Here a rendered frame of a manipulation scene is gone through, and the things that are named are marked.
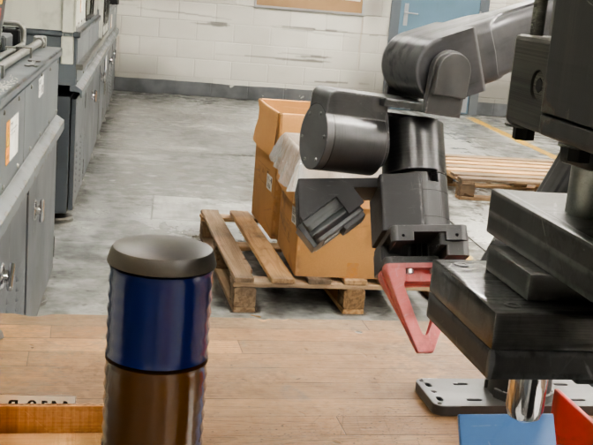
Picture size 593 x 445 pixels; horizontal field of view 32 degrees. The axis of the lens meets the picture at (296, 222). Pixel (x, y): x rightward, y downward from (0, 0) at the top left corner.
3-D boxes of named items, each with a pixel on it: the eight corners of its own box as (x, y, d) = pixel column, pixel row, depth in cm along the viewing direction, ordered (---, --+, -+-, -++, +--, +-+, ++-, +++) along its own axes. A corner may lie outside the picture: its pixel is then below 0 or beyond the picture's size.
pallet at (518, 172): (566, 178, 795) (569, 160, 792) (628, 207, 700) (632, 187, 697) (416, 170, 774) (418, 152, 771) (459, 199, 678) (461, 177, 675)
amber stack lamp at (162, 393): (197, 418, 41) (202, 338, 40) (207, 462, 38) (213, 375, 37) (100, 418, 40) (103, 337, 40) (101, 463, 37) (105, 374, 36)
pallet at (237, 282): (468, 315, 433) (472, 282, 430) (231, 312, 411) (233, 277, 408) (386, 242, 547) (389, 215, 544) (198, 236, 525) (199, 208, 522)
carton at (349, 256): (431, 286, 419) (446, 164, 408) (279, 281, 409) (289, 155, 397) (394, 245, 482) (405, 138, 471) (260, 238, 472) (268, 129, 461)
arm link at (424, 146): (391, 176, 88) (386, 99, 89) (359, 193, 93) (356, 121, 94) (460, 184, 91) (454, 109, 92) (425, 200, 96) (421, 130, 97)
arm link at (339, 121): (329, 179, 85) (355, 33, 83) (290, 160, 93) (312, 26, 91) (448, 192, 90) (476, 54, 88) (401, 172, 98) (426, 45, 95)
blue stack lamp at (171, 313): (203, 335, 40) (208, 252, 40) (213, 371, 37) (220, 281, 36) (103, 333, 40) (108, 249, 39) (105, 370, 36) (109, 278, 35)
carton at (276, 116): (375, 243, 483) (388, 119, 470) (265, 239, 472) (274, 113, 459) (344, 214, 537) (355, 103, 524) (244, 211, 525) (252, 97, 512)
